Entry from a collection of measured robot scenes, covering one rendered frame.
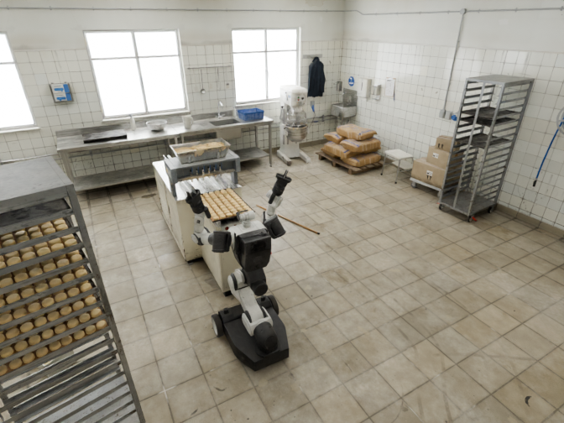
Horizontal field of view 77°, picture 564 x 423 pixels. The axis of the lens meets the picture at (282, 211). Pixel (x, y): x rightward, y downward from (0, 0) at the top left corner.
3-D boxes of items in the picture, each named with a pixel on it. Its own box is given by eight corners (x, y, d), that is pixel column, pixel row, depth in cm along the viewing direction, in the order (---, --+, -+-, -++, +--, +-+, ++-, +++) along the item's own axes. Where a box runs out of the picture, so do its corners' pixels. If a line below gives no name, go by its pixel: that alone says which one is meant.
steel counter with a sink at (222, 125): (74, 206, 536) (49, 125, 479) (73, 190, 590) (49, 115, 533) (274, 166, 680) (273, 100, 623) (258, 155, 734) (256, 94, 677)
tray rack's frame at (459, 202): (462, 196, 549) (494, 74, 465) (495, 210, 510) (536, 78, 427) (436, 207, 519) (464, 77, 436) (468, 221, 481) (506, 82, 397)
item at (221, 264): (202, 263, 409) (193, 191, 367) (231, 254, 423) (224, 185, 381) (223, 300, 354) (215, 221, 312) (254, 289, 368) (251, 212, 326)
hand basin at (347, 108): (366, 135, 728) (372, 79, 677) (351, 138, 712) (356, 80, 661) (336, 124, 805) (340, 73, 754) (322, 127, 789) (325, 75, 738)
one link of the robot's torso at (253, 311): (270, 317, 290) (249, 266, 311) (248, 326, 282) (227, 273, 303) (267, 323, 302) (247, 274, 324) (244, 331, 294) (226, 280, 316)
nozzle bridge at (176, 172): (168, 189, 386) (163, 159, 370) (231, 176, 416) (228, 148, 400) (175, 201, 361) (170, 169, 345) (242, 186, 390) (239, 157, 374)
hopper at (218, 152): (171, 158, 372) (169, 145, 366) (222, 150, 395) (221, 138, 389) (178, 167, 350) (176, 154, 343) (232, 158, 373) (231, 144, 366)
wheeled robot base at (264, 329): (301, 356, 291) (302, 326, 275) (242, 381, 270) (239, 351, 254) (268, 306, 341) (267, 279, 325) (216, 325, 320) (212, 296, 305)
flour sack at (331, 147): (321, 149, 693) (321, 141, 685) (337, 146, 713) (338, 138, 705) (346, 160, 639) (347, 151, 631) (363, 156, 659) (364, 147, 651)
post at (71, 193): (143, 419, 236) (71, 181, 156) (145, 422, 233) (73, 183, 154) (139, 421, 234) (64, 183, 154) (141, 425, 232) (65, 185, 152)
